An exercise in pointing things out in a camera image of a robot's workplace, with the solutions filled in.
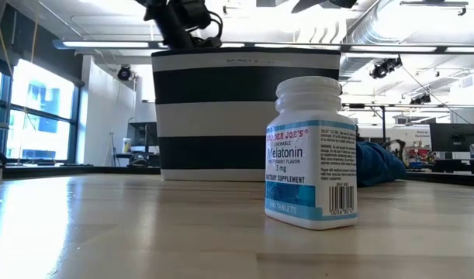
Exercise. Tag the black aluminium table frame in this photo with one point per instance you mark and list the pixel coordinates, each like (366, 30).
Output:
(66, 170)

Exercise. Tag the wide dark background monitor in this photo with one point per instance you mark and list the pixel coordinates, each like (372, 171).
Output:
(454, 137)

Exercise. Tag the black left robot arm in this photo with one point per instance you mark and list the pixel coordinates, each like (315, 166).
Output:
(174, 27)

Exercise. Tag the long ceiling light bar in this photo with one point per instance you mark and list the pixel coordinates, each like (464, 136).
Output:
(104, 44)

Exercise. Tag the large window with dark frame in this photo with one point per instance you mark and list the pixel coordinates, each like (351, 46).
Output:
(42, 97)

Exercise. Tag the white background container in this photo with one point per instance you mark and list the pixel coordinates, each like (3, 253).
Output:
(126, 145)

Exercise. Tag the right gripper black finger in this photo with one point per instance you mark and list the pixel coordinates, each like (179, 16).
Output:
(310, 4)

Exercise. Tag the blue folded cloth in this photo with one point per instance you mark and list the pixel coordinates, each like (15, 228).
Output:
(376, 164)

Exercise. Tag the navy white striped fabric basket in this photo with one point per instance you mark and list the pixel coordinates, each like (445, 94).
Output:
(205, 85)

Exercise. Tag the red background equipment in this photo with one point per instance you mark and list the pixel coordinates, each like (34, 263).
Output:
(419, 155)

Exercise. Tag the white melatonin pill bottle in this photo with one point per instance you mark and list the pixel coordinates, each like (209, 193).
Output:
(310, 155)

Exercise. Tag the black ceiling camera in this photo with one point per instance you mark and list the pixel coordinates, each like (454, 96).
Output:
(384, 67)
(124, 73)

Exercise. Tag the silver ventilation duct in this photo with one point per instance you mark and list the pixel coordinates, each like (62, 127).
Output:
(360, 35)

